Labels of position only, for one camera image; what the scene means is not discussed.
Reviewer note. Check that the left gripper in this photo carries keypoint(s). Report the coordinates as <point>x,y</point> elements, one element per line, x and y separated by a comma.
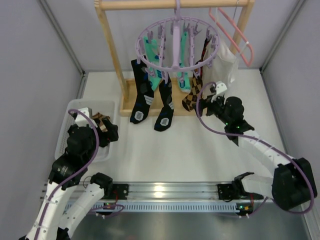
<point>105,135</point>

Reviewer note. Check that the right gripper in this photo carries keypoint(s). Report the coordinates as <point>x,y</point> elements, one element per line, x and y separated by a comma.
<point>208,104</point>

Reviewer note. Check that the brown argyle sock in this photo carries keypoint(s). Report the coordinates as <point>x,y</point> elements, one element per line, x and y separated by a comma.
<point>190,100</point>
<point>98,119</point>

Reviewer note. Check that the teal sock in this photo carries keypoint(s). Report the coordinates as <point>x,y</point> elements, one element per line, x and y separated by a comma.
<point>151,49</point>
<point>183,77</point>

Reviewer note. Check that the purple round clip hanger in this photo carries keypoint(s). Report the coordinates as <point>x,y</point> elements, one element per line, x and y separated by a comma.
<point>178,24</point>

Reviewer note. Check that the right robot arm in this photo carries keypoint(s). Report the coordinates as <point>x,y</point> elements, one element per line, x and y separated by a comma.
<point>291,183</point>

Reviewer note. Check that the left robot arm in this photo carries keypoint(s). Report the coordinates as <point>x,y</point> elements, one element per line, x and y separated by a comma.
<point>53,222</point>

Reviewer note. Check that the brown argyle sock in basket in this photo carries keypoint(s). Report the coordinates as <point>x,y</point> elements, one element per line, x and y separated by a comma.
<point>98,119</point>

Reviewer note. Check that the white plastic basket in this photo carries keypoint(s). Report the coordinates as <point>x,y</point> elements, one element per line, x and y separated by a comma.
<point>106,107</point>

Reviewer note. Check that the red black argyle sock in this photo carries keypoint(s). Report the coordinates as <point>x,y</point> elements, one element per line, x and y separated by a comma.
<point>203,55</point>

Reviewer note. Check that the wooden clothes rack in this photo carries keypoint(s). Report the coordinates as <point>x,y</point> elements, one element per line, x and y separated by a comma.
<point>127,84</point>

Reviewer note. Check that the white cloth bag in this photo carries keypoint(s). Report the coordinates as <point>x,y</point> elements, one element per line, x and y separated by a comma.
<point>224,67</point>

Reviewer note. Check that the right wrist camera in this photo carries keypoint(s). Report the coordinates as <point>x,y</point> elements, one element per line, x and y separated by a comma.
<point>220,90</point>

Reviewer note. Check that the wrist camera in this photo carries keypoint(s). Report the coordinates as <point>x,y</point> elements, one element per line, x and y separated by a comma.
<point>84,118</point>
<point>220,90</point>

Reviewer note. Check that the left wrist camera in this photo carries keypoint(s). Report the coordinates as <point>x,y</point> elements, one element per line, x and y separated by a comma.
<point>84,118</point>

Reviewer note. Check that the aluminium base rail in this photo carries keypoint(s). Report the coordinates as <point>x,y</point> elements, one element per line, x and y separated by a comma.
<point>216,197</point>

